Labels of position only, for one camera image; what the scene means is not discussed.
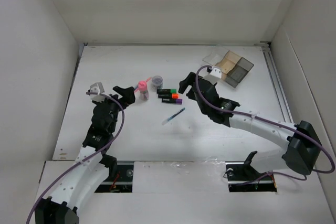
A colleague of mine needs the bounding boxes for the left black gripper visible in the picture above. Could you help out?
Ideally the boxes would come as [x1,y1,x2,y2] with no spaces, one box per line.
[93,87,134,133]

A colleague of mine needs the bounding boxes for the pink capped bottle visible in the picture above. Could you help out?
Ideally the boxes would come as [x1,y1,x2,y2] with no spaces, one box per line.
[138,81,149,101]

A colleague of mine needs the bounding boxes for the green cap highlighter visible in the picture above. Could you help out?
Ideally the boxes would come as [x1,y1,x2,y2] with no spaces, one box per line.
[156,89,177,94]

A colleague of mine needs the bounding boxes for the clear jar purple clips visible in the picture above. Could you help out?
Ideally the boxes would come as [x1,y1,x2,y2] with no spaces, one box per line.
[151,76,163,90]

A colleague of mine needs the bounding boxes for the purple cap highlighter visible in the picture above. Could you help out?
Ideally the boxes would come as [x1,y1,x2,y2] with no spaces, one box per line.
[162,98,183,105]

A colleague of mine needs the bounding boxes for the orange cap highlighter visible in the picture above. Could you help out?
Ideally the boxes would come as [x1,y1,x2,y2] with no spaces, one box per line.
[158,93,179,99]

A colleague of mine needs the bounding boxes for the teal gel pen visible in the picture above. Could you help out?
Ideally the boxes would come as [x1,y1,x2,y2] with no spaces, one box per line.
[162,108,185,125]

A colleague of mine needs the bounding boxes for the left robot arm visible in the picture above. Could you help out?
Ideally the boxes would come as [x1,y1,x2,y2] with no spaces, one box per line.
[29,82,135,223]

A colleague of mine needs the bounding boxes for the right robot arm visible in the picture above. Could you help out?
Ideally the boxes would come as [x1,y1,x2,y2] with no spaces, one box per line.
[179,72,321,179]

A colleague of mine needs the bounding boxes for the compartmented organizer tray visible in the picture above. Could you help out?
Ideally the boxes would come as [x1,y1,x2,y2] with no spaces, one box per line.
[203,45,254,88]

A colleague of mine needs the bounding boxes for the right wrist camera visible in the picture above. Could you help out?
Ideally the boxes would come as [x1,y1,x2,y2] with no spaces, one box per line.
[203,66,222,85]

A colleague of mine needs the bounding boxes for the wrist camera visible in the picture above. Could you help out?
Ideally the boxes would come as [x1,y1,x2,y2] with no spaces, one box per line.
[89,82,104,102]
[203,66,222,85]

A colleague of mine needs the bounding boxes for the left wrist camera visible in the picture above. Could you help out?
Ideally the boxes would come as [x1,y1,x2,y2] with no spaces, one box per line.
[89,82,104,102]

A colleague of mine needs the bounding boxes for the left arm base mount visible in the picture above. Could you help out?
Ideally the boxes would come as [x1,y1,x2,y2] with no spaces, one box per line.
[95,161,134,193]

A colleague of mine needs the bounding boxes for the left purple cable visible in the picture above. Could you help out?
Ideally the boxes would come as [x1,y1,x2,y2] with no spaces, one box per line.
[26,91,125,224]

